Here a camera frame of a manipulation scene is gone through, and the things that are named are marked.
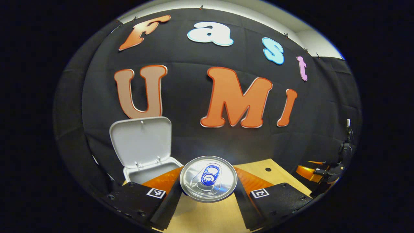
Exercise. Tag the silver pop can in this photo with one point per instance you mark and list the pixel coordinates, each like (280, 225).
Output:
(194, 184)

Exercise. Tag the white desktop garbage bin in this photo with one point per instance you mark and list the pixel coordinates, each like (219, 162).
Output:
(140, 142)

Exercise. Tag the wooden desktop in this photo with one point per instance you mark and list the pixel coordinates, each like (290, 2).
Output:
(207, 216)

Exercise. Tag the black backdrop cloth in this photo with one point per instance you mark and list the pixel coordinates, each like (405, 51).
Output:
(194, 142)

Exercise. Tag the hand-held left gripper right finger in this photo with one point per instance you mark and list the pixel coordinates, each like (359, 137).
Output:
(278, 202)

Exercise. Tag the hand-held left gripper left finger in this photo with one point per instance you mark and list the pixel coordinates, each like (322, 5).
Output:
(136, 200)

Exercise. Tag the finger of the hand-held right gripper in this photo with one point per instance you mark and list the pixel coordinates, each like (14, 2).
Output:
(317, 162)
(309, 174)

